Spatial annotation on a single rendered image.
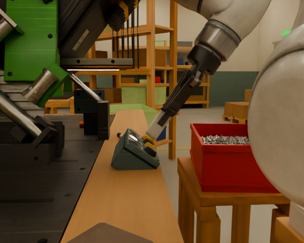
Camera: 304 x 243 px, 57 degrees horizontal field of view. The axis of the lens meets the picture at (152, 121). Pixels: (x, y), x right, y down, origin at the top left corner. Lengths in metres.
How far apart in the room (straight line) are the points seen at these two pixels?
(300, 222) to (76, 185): 0.35
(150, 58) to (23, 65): 2.59
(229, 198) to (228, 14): 0.42
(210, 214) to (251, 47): 10.34
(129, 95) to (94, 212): 3.14
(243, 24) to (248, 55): 10.20
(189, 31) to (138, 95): 6.95
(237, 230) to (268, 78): 0.93
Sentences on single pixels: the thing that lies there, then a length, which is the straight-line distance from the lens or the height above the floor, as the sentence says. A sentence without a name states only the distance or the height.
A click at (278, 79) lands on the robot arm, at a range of 0.20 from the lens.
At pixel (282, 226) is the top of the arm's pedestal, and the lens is 0.52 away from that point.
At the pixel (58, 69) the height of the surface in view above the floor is 1.10.
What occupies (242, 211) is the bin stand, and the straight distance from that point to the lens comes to 1.08.
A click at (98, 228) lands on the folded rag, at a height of 0.93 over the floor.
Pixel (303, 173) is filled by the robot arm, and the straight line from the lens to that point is 0.20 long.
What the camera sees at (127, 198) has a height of 0.90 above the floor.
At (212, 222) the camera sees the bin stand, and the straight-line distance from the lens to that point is 0.73.
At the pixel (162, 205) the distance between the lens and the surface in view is 0.42.
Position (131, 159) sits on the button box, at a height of 0.92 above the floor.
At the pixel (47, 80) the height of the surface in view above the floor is 1.07.
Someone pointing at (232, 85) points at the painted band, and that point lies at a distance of 10.61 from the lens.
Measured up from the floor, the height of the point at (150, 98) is 0.83.
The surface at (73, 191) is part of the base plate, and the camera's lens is 0.48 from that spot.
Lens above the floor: 1.08
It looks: 9 degrees down
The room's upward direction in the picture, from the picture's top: straight up
